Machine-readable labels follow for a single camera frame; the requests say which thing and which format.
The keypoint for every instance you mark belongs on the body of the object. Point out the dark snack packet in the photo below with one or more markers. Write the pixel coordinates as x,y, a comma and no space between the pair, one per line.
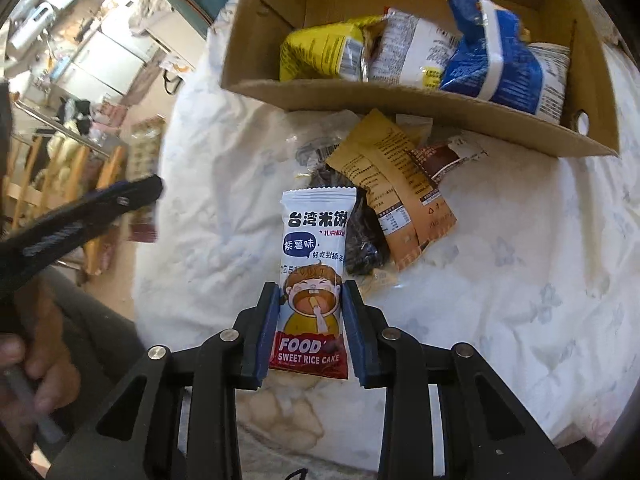
367,250

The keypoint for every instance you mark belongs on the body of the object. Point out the blue cartoon snack packet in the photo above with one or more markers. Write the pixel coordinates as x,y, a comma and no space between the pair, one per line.
515,75

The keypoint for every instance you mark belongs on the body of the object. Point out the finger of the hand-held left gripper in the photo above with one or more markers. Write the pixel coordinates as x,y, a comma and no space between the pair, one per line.
75,225

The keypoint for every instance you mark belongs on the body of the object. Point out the brown white snack packet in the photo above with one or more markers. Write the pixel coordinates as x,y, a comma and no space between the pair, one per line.
435,157

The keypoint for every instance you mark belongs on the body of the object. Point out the gold snack packet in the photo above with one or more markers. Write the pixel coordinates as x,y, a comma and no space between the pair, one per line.
430,215
380,160

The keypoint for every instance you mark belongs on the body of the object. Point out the clear plastic wrapper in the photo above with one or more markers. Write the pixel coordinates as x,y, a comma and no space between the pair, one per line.
315,150

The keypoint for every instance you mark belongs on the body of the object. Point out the white snack packet yellow corner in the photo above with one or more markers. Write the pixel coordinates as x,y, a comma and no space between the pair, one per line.
405,55

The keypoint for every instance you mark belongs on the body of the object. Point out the brown cardboard box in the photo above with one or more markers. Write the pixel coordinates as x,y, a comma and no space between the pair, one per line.
400,102

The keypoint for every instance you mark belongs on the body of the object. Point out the white water heater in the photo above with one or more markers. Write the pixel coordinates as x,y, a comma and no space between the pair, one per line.
30,25

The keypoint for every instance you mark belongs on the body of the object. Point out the white cabinet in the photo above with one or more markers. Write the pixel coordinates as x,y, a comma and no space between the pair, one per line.
110,60

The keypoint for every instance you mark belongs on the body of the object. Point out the wooden rack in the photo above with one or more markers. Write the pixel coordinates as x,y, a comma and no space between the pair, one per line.
50,170

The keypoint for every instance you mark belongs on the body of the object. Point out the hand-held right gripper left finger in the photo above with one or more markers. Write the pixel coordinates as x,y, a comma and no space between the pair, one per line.
267,330

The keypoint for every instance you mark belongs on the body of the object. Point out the person's grey trousers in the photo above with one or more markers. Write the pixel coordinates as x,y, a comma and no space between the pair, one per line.
100,340

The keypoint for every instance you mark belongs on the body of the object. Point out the white red rice cake packet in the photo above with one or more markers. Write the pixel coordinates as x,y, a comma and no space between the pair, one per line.
310,240

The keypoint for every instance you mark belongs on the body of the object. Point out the white blue striped snack packet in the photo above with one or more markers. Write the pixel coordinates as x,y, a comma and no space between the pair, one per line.
552,70

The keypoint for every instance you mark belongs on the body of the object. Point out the white shopping bag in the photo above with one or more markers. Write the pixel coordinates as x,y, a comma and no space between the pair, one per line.
175,72

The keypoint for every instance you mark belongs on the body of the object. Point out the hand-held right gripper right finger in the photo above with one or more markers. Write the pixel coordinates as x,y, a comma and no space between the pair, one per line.
352,330

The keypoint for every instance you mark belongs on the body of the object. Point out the person's left hand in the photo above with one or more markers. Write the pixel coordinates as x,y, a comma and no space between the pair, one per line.
55,380

